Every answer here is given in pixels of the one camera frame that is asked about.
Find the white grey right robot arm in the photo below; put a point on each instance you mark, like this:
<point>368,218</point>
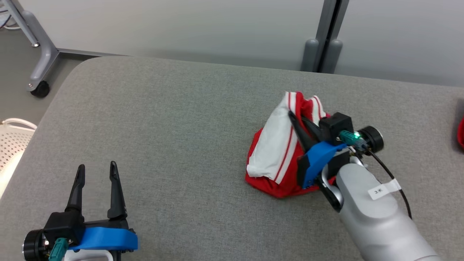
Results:
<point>369,224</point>

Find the black caster wheel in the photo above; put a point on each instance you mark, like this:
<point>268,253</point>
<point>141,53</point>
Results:
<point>40,90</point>

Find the red and white jersey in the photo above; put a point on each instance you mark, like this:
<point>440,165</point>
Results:
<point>272,145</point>

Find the grey wheeled stand leg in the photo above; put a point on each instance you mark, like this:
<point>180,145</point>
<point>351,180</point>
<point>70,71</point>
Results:
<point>45,54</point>

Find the grey metal partition post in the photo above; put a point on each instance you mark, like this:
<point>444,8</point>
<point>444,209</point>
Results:
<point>324,21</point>

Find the black cylindrical wrist motor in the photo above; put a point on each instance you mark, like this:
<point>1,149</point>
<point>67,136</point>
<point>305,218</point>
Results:
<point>371,137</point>
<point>33,244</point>

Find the red fabric item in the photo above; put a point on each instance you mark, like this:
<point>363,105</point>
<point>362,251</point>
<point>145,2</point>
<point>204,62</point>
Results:
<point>461,134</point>

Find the white perforated laundry basket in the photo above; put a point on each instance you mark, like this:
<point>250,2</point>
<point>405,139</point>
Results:
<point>11,145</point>

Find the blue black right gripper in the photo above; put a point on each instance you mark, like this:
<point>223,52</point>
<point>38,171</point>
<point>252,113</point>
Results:
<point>319,159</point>

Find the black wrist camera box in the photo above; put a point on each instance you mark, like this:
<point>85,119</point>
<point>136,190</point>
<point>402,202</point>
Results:
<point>63,224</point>
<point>335,127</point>

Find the white paper label tag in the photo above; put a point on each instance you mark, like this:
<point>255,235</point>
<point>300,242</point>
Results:
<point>380,191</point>

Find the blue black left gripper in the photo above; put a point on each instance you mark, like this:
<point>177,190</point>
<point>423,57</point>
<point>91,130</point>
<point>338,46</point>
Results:
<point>105,237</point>

